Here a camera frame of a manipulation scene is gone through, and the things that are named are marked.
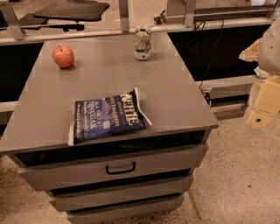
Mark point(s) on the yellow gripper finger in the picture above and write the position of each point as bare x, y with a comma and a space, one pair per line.
265, 104

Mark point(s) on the red apple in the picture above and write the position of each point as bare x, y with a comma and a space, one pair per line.
63, 56

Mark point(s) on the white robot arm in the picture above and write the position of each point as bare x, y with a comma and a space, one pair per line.
266, 50

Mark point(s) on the white crumpled cloth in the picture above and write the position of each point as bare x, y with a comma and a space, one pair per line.
260, 73

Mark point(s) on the grey drawer cabinet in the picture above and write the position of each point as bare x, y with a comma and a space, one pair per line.
166, 154

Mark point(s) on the blue kettle chips bag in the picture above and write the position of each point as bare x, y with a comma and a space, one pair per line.
106, 117

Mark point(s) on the black chair base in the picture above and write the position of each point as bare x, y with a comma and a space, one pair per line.
73, 10

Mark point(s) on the black drawer handle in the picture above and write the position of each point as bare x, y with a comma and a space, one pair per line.
118, 169

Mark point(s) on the metal railing frame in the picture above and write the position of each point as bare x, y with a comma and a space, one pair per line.
124, 16

